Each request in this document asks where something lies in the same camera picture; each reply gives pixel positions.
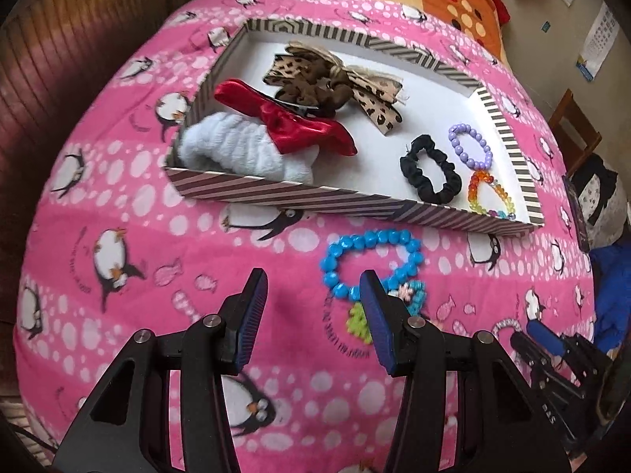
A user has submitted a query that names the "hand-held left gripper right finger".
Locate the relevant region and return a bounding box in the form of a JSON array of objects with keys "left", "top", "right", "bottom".
[{"left": 359, "top": 270, "right": 575, "bottom": 473}]

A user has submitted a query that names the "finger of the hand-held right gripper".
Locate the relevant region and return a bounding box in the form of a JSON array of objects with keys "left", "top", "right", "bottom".
[
  {"left": 525, "top": 318, "right": 599, "bottom": 370},
  {"left": 510, "top": 331, "right": 587, "bottom": 400}
]

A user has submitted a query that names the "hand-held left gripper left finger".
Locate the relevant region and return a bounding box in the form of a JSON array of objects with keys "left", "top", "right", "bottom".
[{"left": 52, "top": 268, "right": 269, "bottom": 473}]

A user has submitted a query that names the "green bead ornament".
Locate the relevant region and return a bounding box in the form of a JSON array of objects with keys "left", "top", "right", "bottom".
[{"left": 349, "top": 303, "right": 380, "bottom": 338}]

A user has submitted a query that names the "teal flower bead bracelet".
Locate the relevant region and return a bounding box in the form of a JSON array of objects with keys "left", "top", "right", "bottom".
[{"left": 389, "top": 278, "right": 429, "bottom": 318}]

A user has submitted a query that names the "blue bead bracelet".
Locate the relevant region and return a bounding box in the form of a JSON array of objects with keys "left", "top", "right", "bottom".
[{"left": 319, "top": 229, "right": 425, "bottom": 301}]

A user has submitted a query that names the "striped cardboard box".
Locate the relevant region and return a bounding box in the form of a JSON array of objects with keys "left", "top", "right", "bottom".
[{"left": 165, "top": 17, "right": 545, "bottom": 237}]

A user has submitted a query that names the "rainbow bead bracelet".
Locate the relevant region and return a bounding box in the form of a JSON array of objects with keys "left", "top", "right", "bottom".
[{"left": 466, "top": 168, "right": 516, "bottom": 220}]

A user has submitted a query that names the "black scrunchie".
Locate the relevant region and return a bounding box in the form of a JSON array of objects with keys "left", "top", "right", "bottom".
[{"left": 399, "top": 134, "right": 460, "bottom": 205}]

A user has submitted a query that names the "white fluffy headband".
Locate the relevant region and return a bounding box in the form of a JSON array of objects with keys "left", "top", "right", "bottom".
[{"left": 177, "top": 112, "right": 316, "bottom": 185}]

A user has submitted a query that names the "red satin bow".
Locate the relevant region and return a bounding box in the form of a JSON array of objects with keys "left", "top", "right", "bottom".
[{"left": 214, "top": 79, "right": 358, "bottom": 157}]

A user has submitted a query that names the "purple bead bracelet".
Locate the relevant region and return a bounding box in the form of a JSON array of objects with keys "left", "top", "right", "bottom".
[{"left": 448, "top": 123, "right": 494, "bottom": 169}]

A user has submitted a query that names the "leopard bow brown scrunchie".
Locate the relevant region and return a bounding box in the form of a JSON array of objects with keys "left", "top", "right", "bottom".
[{"left": 263, "top": 42, "right": 410, "bottom": 136}]

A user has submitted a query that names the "blue garment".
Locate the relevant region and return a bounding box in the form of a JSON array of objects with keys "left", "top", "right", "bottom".
[{"left": 589, "top": 244, "right": 631, "bottom": 356}]

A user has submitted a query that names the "floral cloth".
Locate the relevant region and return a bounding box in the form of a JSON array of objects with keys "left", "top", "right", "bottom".
[{"left": 574, "top": 184, "right": 622, "bottom": 252}]

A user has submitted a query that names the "pink penguin print blanket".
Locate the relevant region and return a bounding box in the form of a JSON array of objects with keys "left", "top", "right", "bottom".
[{"left": 10, "top": 0, "right": 599, "bottom": 473}]

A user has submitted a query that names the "black garment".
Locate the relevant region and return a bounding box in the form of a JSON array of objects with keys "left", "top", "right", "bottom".
[{"left": 567, "top": 153, "right": 619, "bottom": 227}]

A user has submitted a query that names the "brown wooden chair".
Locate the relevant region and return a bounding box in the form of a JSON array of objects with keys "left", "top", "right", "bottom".
[{"left": 547, "top": 89, "right": 602, "bottom": 178}]

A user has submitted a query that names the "wall calendar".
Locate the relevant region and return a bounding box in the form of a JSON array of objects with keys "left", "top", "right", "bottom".
[{"left": 577, "top": 2, "right": 619, "bottom": 82}]

